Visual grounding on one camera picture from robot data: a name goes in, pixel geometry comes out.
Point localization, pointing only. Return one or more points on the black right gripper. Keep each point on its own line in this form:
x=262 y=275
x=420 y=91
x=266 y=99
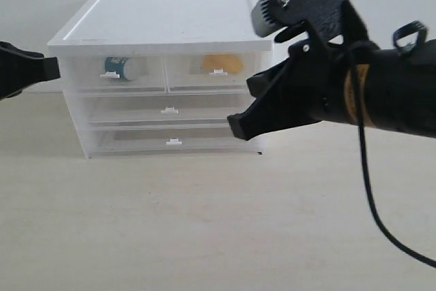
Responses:
x=304 y=89

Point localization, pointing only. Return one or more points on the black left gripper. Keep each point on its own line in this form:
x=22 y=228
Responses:
x=21 y=69

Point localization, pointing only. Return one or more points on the yellow cheese wedge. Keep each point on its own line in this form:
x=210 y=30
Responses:
x=229 y=63

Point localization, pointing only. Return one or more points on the white blue pill bottle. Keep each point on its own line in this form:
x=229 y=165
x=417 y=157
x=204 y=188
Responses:
x=122 y=68

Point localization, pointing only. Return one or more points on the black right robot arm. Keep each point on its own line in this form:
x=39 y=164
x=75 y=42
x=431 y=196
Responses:
x=397 y=85

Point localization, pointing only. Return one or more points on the white plastic drawer cabinet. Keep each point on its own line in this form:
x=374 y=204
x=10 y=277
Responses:
x=145 y=28

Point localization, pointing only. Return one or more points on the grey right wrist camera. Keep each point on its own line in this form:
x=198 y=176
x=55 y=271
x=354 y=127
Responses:
x=324 y=19

